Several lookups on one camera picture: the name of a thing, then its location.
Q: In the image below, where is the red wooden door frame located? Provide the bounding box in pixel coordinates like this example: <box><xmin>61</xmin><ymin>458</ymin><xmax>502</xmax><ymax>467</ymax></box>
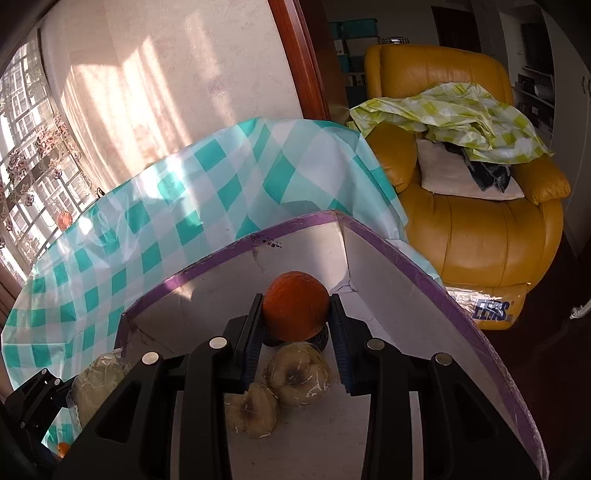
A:
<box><xmin>268</xmin><ymin>0</ymin><xmax>334</xmax><ymax>122</ymax></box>

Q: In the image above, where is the white pillow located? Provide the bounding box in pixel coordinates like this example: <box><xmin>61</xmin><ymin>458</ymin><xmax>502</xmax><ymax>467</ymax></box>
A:
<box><xmin>416</xmin><ymin>138</ymin><xmax>526</xmax><ymax>201</ymax></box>

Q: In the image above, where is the white shelf unit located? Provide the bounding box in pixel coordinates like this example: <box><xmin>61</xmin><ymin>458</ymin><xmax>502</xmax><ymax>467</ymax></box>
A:
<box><xmin>501</xmin><ymin>9</ymin><xmax>563</xmax><ymax>136</ymax></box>

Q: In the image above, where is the plastic-wrapped cut pear half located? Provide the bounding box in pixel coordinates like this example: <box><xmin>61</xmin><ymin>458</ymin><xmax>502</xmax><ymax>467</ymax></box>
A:
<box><xmin>266</xmin><ymin>342</ymin><xmax>336</xmax><ymax>407</ymax></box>

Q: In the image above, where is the plastic-wrapped green pear half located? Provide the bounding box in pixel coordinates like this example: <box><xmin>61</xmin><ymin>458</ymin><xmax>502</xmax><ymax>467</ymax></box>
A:
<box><xmin>224</xmin><ymin>382</ymin><xmax>280</xmax><ymax>439</ymax></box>

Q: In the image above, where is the clear printed plastic wrap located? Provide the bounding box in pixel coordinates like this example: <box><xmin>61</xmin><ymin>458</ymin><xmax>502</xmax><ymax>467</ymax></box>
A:
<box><xmin>445</xmin><ymin>282</ymin><xmax>528</xmax><ymax>325</ymax></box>

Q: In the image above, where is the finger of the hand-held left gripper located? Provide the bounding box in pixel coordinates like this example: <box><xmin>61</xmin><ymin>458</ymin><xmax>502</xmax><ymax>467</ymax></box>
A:
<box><xmin>6</xmin><ymin>368</ymin><xmax>77</xmax><ymax>435</ymax></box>

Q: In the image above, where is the yellow leather armchair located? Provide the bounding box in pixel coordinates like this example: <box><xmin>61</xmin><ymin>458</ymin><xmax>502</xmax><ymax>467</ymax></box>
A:
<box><xmin>363</xmin><ymin>43</ymin><xmax>573</xmax><ymax>331</ymax></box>

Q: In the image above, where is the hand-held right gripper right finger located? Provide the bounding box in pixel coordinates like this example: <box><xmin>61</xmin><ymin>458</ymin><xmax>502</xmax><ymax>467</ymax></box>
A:
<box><xmin>328</xmin><ymin>293</ymin><xmax>543</xmax><ymax>480</ymax></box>

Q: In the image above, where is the purple cardboard box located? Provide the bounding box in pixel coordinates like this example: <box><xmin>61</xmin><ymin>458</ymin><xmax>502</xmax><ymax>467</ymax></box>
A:
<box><xmin>113</xmin><ymin>209</ymin><xmax>550</xmax><ymax>480</ymax></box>

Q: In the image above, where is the plastic-wrapped yellow-green pear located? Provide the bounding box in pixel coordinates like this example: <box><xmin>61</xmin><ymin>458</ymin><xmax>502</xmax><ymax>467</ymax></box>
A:
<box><xmin>68</xmin><ymin>352</ymin><xmax>133</xmax><ymax>431</ymax></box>

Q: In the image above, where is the yellow-green checkered cloth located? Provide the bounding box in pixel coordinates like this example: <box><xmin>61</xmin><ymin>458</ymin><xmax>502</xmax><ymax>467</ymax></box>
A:
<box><xmin>348</xmin><ymin>82</ymin><xmax>555</xmax><ymax>165</ymax></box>

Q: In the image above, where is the teal lidded storage bin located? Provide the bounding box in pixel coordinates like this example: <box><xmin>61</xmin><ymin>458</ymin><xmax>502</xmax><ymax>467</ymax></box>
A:
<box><xmin>329</xmin><ymin>18</ymin><xmax>380</xmax><ymax>41</ymax></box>

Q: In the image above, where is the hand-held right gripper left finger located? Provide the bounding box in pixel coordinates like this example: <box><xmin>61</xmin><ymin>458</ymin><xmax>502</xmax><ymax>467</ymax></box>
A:
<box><xmin>53</xmin><ymin>293</ymin><xmax>265</xmax><ymax>480</ymax></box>

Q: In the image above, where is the dark cloth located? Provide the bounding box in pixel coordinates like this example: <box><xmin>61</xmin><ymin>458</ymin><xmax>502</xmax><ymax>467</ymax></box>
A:
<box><xmin>444</xmin><ymin>142</ymin><xmax>513</xmax><ymax>193</ymax></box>

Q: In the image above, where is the dark wooden door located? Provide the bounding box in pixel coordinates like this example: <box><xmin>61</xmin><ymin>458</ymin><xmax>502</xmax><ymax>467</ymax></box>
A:
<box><xmin>431</xmin><ymin>4</ymin><xmax>491</xmax><ymax>54</ymax></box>

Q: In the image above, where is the floral lace curtain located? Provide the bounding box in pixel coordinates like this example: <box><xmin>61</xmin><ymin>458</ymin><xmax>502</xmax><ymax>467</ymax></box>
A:
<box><xmin>0</xmin><ymin>39</ymin><xmax>100</xmax><ymax>284</ymax></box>

